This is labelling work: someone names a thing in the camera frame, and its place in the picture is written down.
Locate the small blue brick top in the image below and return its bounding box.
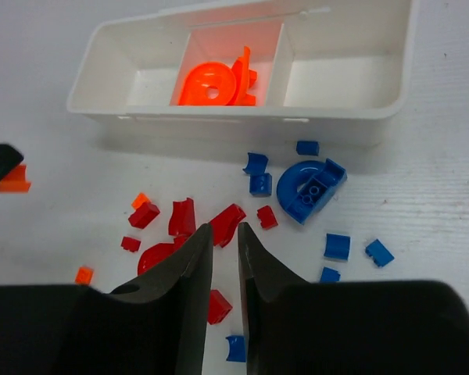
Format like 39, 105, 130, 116
295, 141, 320, 156

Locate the red curved piece lower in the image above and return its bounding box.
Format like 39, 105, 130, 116
174, 234, 188, 251

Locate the blue square lego brick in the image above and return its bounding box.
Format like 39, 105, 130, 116
249, 173, 272, 197

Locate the blue curved brick right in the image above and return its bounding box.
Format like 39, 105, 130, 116
324, 234, 351, 261

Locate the red curved lego piece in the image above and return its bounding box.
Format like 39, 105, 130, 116
168, 198, 196, 237

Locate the small red brick right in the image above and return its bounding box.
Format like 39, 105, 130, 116
256, 205, 278, 230

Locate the blue brick lower right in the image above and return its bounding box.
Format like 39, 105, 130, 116
320, 267, 341, 284

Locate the red brick bottom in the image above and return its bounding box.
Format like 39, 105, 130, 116
207, 289, 233, 325

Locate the tiny red brick left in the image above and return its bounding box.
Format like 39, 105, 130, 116
120, 236, 141, 253

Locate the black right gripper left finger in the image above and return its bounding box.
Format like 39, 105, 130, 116
0, 224, 213, 374

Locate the orange flat lego piece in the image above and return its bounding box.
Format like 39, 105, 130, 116
74, 266, 94, 285

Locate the orange spiral piece in tray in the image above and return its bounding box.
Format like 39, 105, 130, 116
228, 46, 258, 106

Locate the blue arch lego piece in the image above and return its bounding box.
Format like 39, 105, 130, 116
243, 152, 269, 176

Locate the blue brick far right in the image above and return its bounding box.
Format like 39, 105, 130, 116
365, 239, 395, 268

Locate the small orange lego piece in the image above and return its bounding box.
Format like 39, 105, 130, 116
131, 192, 150, 210

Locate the white three-compartment tray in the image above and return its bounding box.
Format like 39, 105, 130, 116
67, 1, 419, 146

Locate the orange arch lego piece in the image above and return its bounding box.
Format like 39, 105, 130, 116
0, 164, 31, 194

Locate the red slope lego piece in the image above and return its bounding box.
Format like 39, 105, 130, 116
209, 204, 246, 248

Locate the blue small brick near finger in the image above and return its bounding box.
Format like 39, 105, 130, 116
225, 334, 246, 363

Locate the large blue curved lego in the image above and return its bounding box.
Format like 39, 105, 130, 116
276, 159, 347, 225

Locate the small red lego brick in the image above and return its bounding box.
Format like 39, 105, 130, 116
128, 202, 160, 230

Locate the large red round lego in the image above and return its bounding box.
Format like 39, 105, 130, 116
137, 242, 177, 276

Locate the orange spiral lego piece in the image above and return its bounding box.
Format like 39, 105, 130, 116
178, 62, 237, 106

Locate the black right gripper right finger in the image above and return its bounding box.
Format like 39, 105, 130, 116
238, 223, 469, 374

